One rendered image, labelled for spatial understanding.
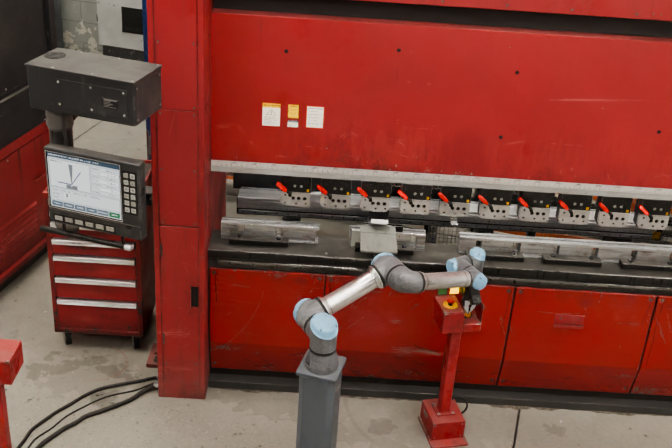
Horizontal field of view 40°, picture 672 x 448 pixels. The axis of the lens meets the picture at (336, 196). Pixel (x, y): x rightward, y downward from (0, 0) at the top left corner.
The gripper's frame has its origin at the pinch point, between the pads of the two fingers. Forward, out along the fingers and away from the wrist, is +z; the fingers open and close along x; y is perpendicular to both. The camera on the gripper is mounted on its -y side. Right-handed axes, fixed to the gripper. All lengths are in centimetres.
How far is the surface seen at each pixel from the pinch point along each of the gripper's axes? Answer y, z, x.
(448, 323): -6.5, 0.6, 12.3
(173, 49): 54, -117, 138
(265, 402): 28, 76, 93
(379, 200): 44, -39, 38
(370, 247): 24, -25, 46
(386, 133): 48, -75, 38
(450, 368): -3.8, 32.5, 5.6
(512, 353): 10, 39, -34
